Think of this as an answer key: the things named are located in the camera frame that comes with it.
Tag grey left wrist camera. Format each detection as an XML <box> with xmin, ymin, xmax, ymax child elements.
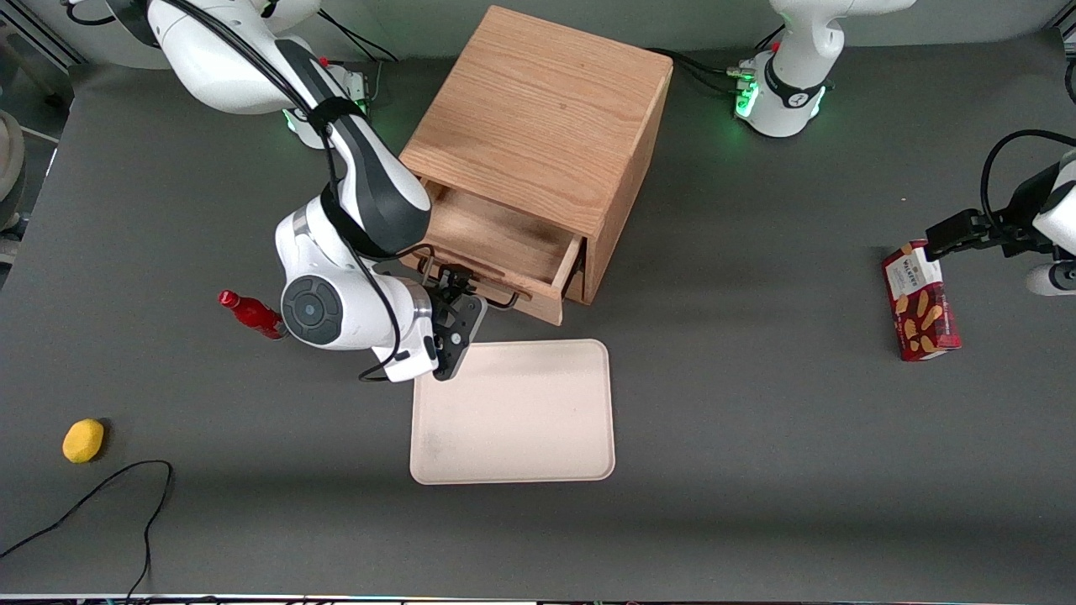
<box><xmin>1026</xmin><ymin>262</ymin><xmax>1076</xmax><ymax>297</ymax></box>

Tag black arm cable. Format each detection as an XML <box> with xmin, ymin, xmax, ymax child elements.
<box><xmin>164</xmin><ymin>0</ymin><xmax>438</xmax><ymax>383</ymax></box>
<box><xmin>979</xmin><ymin>129</ymin><xmax>1076</xmax><ymax>229</ymax></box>

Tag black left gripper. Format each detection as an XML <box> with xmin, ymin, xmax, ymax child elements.
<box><xmin>926</xmin><ymin>164</ymin><xmax>1062</xmax><ymax>255</ymax></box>

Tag aluminium frame rail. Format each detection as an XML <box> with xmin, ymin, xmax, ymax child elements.
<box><xmin>0</xmin><ymin>0</ymin><xmax>89</xmax><ymax>70</ymax></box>

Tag beige plastic tray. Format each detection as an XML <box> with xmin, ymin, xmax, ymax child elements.
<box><xmin>409</xmin><ymin>339</ymin><xmax>616</xmax><ymax>486</ymax></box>

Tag long black drawer handle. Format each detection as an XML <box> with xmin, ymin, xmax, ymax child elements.
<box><xmin>418</xmin><ymin>256</ymin><xmax>520</xmax><ymax>310</ymax></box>

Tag wooden drawer with notched front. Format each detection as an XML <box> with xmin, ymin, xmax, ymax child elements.
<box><xmin>402</xmin><ymin>178</ymin><xmax>587</xmax><ymax>327</ymax></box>

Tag small red bottle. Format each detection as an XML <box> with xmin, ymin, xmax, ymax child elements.
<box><xmin>218</xmin><ymin>289</ymin><xmax>288</xmax><ymax>340</ymax></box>

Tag grey round object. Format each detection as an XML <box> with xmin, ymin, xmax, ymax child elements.
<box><xmin>0</xmin><ymin>109</ymin><xmax>28</xmax><ymax>236</ymax></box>

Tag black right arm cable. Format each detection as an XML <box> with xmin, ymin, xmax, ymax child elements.
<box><xmin>164</xmin><ymin>0</ymin><xmax>438</xmax><ymax>383</ymax></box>

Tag yellow lemon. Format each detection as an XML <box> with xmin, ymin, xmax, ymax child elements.
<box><xmin>62</xmin><ymin>418</ymin><xmax>106</xmax><ymax>465</ymax></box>

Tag black base cables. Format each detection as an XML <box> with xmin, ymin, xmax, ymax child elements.
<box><xmin>319</xmin><ymin>8</ymin><xmax>401</xmax><ymax>106</ymax></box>
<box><xmin>651</xmin><ymin>25</ymin><xmax>787</xmax><ymax>97</ymax></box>

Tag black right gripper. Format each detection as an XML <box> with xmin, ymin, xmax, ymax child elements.
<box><xmin>425</xmin><ymin>267</ymin><xmax>489</xmax><ymax>384</ymax></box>

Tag black left base cables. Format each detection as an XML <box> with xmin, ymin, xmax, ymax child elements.
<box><xmin>651</xmin><ymin>25</ymin><xmax>787</xmax><ymax>97</ymax></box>

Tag wooden drawer cabinet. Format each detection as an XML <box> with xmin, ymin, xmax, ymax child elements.
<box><xmin>397</xmin><ymin>4</ymin><xmax>675</xmax><ymax>305</ymax></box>

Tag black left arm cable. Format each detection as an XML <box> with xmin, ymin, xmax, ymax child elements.
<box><xmin>979</xmin><ymin>129</ymin><xmax>1076</xmax><ymax>229</ymax></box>

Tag thin black table cable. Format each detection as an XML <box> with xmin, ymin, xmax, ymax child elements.
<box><xmin>0</xmin><ymin>460</ymin><xmax>175</xmax><ymax>602</ymax></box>

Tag black right base cables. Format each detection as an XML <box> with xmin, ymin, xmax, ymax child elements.
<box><xmin>319</xmin><ymin>8</ymin><xmax>401</xmax><ymax>106</ymax></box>

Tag red tartan shortbread box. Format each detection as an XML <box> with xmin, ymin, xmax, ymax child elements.
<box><xmin>881</xmin><ymin>239</ymin><xmax>963</xmax><ymax>362</ymax></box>

